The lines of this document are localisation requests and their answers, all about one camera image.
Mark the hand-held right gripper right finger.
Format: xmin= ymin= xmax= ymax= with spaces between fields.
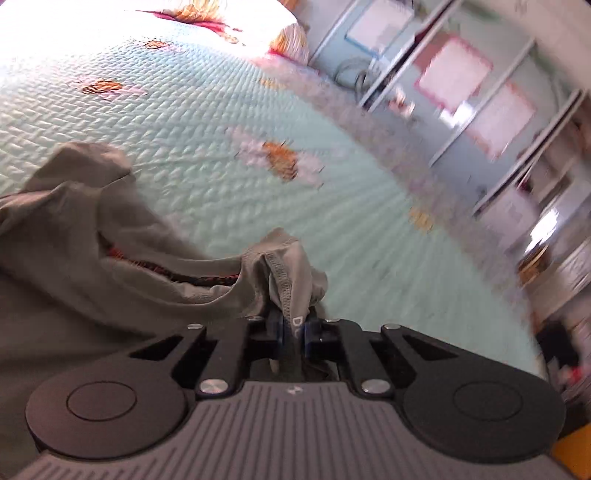
xmin=302 ymin=309 xmax=461 ymax=397

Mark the white sliding-door wardrobe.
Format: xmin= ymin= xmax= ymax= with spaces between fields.
xmin=308 ymin=0 xmax=591 ymax=222

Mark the coiled grey hose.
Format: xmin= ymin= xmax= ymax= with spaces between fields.
xmin=336 ymin=56 xmax=376 ymax=89

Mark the blue-framed wall poster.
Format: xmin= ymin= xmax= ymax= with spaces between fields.
xmin=345 ymin=4 xmax=415 ymax=59

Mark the floral pillow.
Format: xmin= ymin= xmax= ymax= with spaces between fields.
xmin=265 ymin=21 xmax=311 ymax=65

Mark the grey t-shirt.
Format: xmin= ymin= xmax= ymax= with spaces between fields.
xmin=0 ymin=142 xmax=329 ymax=476

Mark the pink-framed wall poster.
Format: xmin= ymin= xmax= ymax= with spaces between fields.
xmin=465 ymin=82 xmax=537 ymax=158
xmin=414 ymin=36 xmax=493 ymax=110

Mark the quilted cartoon bedspread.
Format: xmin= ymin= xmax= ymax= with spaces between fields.
xmin=0 ymin=0 xmax=546 ymax=385

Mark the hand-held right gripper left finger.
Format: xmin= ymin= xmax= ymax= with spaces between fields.
xmin=130 ymin=309 xmax=283 ymax=399

